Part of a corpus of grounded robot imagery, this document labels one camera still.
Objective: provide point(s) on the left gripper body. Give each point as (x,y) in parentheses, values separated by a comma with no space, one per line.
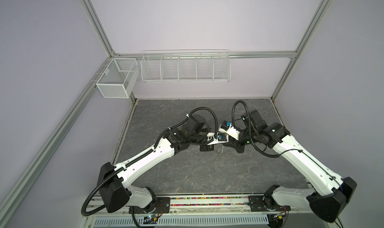
(200,138)

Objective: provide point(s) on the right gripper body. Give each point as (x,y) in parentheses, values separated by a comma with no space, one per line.
(244,139)

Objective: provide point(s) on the large toothed metal keyring disc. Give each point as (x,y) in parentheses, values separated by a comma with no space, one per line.
(219,152)

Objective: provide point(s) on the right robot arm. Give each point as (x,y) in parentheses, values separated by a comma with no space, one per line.
(329,193)

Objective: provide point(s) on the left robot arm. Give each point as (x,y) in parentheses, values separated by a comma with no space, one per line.
(115,188)

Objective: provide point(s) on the small circuit board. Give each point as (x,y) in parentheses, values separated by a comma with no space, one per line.
(150,220)

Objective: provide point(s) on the white mesh box basket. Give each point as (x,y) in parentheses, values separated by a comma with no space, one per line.
(118,78)

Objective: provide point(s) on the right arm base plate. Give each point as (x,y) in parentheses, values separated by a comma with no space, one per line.
(260,203)

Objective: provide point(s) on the white wire shelf basket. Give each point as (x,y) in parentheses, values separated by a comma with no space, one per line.
(203,65)

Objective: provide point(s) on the aluminium rail with coloured beads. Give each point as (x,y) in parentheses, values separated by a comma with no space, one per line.
(207,200)

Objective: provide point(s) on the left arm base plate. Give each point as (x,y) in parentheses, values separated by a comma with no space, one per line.
(161,205)

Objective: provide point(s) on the white slotted cable duct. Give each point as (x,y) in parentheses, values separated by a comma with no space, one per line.
(182,221)

